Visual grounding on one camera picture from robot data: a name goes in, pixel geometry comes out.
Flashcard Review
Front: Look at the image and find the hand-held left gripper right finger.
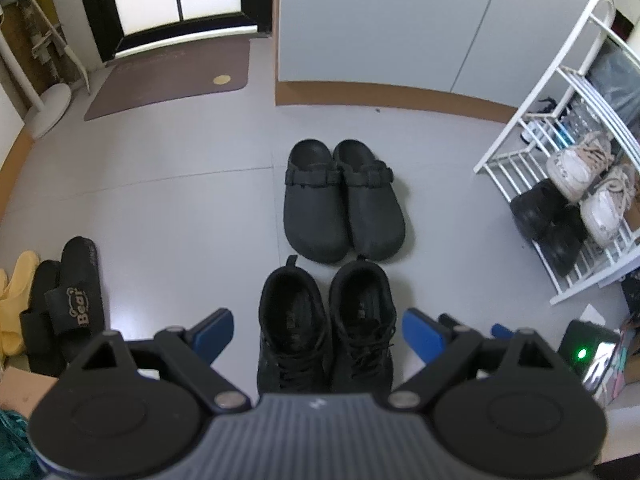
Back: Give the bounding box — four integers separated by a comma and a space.
384, 308, 568, 413

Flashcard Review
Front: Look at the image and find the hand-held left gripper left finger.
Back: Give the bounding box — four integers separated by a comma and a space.
67, 308, 252, 413

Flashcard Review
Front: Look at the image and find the black sneaker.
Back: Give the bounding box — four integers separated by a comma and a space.
256, 255, 334, 395
328, 255, 398, 394

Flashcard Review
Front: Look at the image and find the white shoe rack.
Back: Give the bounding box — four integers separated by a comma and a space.
472, 0, 640, 307

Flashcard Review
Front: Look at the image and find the black buckle clog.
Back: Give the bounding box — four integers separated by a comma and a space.
332, 139, 407, 262
283, 140, 351, 264

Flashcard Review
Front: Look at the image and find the white patterned sneaker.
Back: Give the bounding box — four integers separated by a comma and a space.
580, 162, 640, 249
546, 131, 616, 204

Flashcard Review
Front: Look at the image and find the black device green light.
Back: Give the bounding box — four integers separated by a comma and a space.
557, 320, 621, 378

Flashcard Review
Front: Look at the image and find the white paper sheet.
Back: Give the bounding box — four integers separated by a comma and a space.
580, 304, 609, 326

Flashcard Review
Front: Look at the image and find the smartphone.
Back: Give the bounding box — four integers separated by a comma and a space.
582, 340, 625, 397

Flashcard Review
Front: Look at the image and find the cardboard box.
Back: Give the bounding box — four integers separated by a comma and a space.
0, 367, 62, 418

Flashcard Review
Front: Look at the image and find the teal cloth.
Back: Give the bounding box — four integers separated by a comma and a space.
0, 409, 45, 480

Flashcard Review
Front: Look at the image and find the clear plastic bottle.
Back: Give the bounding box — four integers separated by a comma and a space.
560, 97, 601, 136

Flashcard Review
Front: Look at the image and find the brown doormat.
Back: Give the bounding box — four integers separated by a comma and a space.
83, 35, 252, 122

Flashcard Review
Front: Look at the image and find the dark plastic bag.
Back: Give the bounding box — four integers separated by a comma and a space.
587, 37, 640, 128

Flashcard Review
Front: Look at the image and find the white fan stand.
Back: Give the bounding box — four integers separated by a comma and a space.
0, 30, 73, 141

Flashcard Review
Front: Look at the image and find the pale grey cabinet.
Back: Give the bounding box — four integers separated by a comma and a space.
274, 0, 640, 124

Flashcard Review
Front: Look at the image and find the black framed glass door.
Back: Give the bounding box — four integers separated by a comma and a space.
74, 0, 275, 64

